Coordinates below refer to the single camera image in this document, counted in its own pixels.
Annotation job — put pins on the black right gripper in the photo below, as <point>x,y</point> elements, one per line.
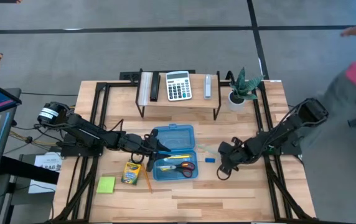
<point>235,154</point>

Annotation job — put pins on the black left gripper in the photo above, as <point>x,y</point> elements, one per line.
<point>143,144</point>

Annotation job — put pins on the blue eraser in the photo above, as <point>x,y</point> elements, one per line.
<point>210,160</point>

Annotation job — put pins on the teal pencil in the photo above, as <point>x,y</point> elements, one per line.
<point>207,150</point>

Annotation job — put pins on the blue plastic pencil box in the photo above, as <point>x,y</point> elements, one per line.
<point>175,138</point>

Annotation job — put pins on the yellow crayon box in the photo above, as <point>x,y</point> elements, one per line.
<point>131,172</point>

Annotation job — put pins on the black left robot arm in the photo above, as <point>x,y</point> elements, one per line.
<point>84,133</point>

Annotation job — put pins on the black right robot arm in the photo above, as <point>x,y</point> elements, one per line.
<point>290,127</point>

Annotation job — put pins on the orange pencil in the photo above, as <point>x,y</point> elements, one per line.
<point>147,179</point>

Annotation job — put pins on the white plant pot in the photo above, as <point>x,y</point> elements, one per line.
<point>235,104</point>

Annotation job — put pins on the translucent white ruler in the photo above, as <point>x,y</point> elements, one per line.
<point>145,88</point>

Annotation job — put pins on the wooden shelf riser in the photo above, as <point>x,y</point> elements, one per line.
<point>198,93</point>

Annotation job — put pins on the green sticky notes pad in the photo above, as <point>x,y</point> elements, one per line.
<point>105,184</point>

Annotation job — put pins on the grey desk calculator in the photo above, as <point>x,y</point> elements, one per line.
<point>179,85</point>

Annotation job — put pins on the light grey stapler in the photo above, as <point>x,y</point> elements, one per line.
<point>208,86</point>

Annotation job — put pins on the green snake plant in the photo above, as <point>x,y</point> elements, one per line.
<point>243,85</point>

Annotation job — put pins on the black power strip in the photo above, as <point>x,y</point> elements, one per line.
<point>129,75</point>

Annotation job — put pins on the person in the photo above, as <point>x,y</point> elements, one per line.
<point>336,155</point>

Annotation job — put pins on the white paper sheet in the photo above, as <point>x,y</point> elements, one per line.
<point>45,165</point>

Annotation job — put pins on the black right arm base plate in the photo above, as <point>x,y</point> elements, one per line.
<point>282,152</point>

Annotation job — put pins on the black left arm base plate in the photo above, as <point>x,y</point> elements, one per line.
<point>81,151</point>

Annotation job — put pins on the black aluminium table frame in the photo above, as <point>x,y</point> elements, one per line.
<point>101,84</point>

